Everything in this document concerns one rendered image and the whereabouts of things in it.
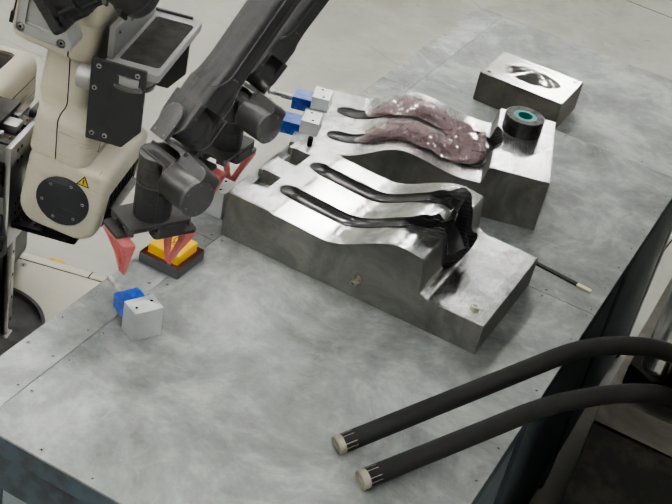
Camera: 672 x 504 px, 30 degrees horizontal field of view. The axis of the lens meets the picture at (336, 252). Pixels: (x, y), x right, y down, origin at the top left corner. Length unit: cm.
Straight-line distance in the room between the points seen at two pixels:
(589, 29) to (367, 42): 112
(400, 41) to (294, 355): 317
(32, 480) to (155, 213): 42
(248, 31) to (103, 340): 53
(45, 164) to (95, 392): 63
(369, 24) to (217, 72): 336
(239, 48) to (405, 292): 54
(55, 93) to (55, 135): 8
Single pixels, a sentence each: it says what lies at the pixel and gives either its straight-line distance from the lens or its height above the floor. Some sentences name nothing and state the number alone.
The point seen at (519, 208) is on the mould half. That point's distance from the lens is 243.
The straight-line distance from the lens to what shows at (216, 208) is 226.
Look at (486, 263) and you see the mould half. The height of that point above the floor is 86.
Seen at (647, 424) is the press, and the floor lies 77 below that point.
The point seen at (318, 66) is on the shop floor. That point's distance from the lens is 470.
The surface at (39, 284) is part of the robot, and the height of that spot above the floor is 28.
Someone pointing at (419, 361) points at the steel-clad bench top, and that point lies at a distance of 204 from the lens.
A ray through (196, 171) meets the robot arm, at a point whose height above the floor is 113.
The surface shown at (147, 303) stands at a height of 85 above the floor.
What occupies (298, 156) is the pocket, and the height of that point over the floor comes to 88.
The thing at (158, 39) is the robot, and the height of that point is 104.
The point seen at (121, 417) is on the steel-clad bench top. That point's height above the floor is 80.
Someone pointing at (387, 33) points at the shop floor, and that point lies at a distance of 509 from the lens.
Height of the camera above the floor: 205
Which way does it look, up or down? 34 degrees down
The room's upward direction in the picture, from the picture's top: 13 degrees clockwise
